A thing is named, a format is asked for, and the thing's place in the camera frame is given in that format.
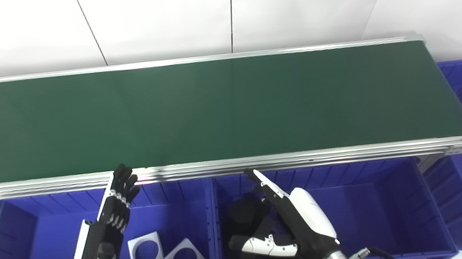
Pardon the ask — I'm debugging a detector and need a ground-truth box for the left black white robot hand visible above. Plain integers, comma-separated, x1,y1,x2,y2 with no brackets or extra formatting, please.
56,162,152,259

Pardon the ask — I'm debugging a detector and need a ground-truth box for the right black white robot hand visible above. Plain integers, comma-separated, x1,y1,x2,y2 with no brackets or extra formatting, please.
218,156,343,259

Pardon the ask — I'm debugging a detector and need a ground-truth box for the black cylinder block part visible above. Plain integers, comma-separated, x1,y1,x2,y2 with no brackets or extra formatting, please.
224,191,287,250

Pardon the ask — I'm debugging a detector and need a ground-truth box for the blue bin with white parts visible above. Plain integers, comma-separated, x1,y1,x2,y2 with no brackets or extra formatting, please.
0,166,224,259

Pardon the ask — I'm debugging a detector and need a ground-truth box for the blue bin with black parts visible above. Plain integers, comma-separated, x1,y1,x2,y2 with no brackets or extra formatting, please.
202,140,459,259

